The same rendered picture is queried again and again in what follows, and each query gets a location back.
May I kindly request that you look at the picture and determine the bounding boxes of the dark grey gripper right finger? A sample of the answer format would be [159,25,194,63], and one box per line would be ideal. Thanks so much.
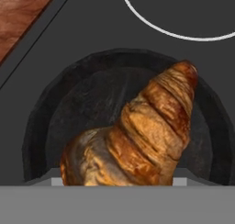
[172,167,212,187]

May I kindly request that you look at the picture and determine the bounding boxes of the dark grey hob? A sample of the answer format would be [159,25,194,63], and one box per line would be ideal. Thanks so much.
[0,0,235,186]

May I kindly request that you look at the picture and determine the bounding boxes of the black round pan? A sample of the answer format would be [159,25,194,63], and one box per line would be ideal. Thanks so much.
[21,48,235,186]

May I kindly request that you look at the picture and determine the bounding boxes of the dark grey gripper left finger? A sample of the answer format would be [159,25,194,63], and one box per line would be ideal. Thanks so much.
[25,167,64,187]

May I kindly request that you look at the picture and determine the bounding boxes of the golden brown croissant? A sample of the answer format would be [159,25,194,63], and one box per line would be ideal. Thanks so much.
[60,60,199,187]

